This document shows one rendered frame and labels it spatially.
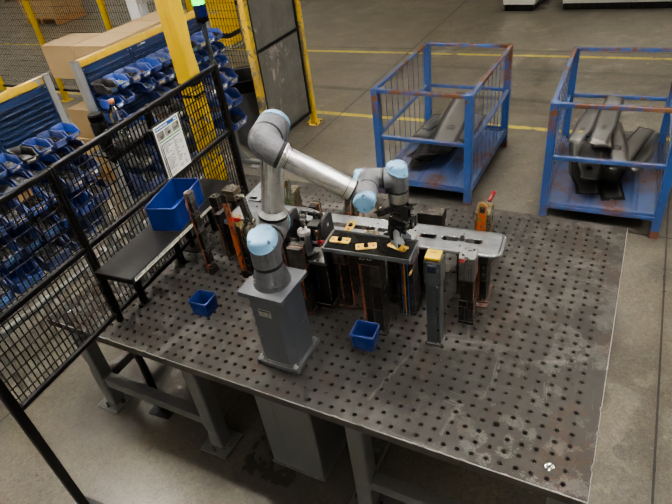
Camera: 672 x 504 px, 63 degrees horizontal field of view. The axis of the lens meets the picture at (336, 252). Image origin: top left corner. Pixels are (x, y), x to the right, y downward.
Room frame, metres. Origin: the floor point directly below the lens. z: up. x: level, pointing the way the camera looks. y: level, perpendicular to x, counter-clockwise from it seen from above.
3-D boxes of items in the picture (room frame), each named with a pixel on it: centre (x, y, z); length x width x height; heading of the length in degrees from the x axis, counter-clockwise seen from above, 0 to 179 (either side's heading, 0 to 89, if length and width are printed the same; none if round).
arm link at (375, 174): (1.75, -0.16, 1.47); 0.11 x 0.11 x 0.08; 76
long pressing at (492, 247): (2.20, -0.11, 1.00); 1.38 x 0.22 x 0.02; 63
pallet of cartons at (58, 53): (5.70, 1.75, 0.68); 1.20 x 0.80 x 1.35; 150
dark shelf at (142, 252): (2.44, 0.80, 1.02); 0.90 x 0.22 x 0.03; 153
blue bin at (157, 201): (2.50, 0.77, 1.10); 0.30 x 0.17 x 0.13; 162
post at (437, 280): (1.68, -0.37, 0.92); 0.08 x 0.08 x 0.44; 63
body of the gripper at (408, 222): (1.74, -0.26, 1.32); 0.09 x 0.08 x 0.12; 42
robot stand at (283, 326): (1.74, 0.27, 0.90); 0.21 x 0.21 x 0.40; 58
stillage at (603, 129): (3.69, -2.18, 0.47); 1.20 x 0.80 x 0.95; 149
